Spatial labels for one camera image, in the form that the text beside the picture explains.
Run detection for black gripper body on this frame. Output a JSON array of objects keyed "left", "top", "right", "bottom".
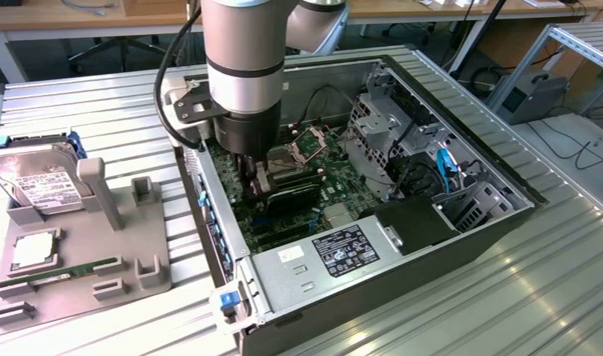
[{"left": 214, "top": 102, "right": 283, "bottom": 155}]

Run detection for graphics card with metal bracket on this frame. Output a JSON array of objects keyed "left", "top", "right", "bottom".
[{"left": 236, "top": 180, "right": 320, "bottom": 223}]

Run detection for black RAM slot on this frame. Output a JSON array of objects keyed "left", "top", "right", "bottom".
[
  {"left": 274, "top": 171, "right": 327, "bottom": 188},
  {"left": 271, "top": 166, "right": 324, "bottom": 182}
]

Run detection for CPU socket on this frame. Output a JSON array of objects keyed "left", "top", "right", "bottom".
[{"left": 267, "top": 146, "right": 302, "bottom": 175}]

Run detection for metal socket cover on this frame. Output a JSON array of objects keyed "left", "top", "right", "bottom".
[{"left": 287, "top": 125, "right": 332, "bottom": 165}]

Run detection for long black expansion slot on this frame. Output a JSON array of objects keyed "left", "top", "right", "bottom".
[
  {"left": 255, "top": 222, "right": 310, "bottom": 240},
  {"left": 258, "top": 231, "right": 312, "bottom": 250}
]

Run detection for green motherboard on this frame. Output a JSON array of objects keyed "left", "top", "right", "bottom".
[{"left": 204, "top": 124, "right": 382, "bottom": 253}]

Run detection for silver chipset heatsink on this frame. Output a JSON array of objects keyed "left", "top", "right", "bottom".
[{"left": 322, "top": 205, "right": 355, "bottom": 228}]

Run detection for silver metal disk bay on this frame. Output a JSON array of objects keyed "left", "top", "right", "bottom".
[{"left": 348, "top": 91, "right": 448, "bottom": 156}]

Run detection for silver power supply unit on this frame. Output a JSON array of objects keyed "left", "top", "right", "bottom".
[{"left": 240, "top": 216, "right": 407, "bottom": 317}]

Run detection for black plastic air shroud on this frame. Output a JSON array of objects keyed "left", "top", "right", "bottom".
[{"left": 359, "top": 194, "right": 462, "bottom": 257}]

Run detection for blue case latch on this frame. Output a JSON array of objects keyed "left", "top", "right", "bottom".
[{"left": 219, "top": 291, "right": 242, "bottom": 312}]

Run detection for black office chair base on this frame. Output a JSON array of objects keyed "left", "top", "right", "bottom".
[{"left": 66, "top": 35, "right": 179, "bottom": 74}]

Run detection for grey printed parts rack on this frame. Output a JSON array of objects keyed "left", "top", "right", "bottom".
[{"left": 0, "top": 157, "right": 175, "bottom": 337}]

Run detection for open black PC case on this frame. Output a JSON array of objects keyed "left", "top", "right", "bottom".
[{"left": 160, "top": 53, "right": 551, "bottom": 356}]

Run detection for hard disk with blue rails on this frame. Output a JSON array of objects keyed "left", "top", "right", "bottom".
[{"left": 0, "top": 128, "right": 88, "bottom": 216}]

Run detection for perforated metal disk bay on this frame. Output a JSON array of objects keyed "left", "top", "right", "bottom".
[{"left": 432, "top": 181, "right": 512, "bottom": 234}]

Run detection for silver CPU chip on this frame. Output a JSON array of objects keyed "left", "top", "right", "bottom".
[{"left": 10, "top": 233, "right": 58, "bottom": 270}]

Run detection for green RAM stick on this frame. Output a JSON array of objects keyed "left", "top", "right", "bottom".
[{"left": 0, "top": 259, "right": 110, "bottom": 290}]

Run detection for black slanted pole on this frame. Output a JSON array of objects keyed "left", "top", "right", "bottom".
[{"left": 447, "top": 0, "right": 508, "bottom": 75}]

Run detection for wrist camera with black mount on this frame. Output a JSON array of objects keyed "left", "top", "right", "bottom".
[{"left": 170, "top": 83, "right": 228, "bottom": 145}]

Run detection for black looped wire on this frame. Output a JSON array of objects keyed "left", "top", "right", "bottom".
[{"left": 300, "top": 84, "right": 356, "bottom": 129}]

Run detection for thick robot cable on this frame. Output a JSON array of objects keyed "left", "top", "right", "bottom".
[{"left": 154, "top": 0, "right": 206, "bottom": 150}]

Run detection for black power wire bundle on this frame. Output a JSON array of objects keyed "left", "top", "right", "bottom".
[{"left": 383, "top": 142, "right": 448, "bottom": 204}]

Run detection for blue SATA wire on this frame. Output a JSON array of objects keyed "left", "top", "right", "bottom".
[{"left": 435, "top": 147, "right": 462, "bottom": 194}]

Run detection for light blue network cable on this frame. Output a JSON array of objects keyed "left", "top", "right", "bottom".
[{"left": 60, "top": 0, "right": 118, "bottom": 16}]

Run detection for wooden desk with white frame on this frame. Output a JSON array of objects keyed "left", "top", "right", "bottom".
[
  {"left": 0, "top": 0, "right": 206, "bottom": 85},
  {"left": 348, "top": 0, "right": 603, "bottom": 73}
]

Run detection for coiled black cable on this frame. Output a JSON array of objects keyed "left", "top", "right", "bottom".
[{"left": 471, "top": 65, "right": 503, "bottom": 93}]

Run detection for grey box with handle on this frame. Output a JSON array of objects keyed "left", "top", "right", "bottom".
[{"left": 498, "top": 73, "right": 571, "bottom": 126}]

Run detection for thin black wire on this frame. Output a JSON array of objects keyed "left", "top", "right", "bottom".
[{"left": 526, "top": 120, "right": 603, "bottom": 175}]

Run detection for aluminium profile frame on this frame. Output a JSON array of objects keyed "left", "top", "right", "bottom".
[{"left": 486, "top": 22, "right": 603, "bottom": 114}]

